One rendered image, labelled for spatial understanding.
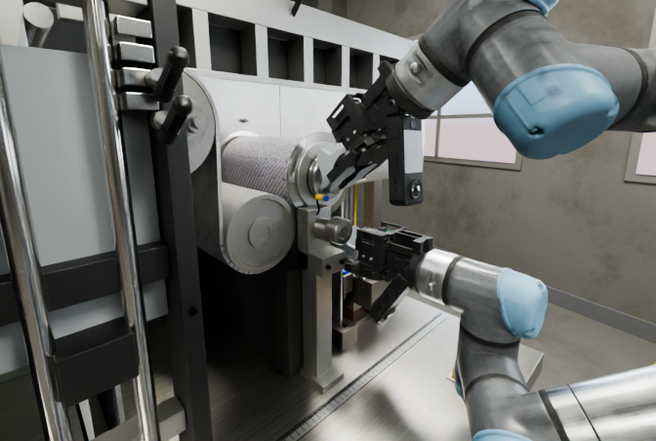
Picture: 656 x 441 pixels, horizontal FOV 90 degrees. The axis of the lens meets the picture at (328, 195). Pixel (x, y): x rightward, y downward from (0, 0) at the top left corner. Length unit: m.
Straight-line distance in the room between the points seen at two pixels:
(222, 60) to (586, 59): 0.77
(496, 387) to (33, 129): 0.49
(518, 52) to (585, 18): 2.70
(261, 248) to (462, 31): 0.37
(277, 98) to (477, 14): 0.63
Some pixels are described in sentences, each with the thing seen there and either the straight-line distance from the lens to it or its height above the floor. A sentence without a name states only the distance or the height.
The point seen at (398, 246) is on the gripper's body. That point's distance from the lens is 0.53.
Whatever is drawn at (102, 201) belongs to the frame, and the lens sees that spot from 0.32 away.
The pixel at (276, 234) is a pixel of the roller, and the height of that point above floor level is 1.17.
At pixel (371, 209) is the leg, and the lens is 1.51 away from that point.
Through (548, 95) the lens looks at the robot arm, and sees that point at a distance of 0.30.
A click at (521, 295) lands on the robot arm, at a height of 1.14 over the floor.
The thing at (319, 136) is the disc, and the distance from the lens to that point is 0.55.
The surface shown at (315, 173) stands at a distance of 0.52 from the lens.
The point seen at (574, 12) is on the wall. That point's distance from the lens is 3.06.
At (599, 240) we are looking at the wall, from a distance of 2.95.
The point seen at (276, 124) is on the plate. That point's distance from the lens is 0.90.
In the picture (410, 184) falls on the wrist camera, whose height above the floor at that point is 1.26.
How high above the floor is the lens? 1.33
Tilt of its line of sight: 12 degrees down
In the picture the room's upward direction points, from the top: straight up
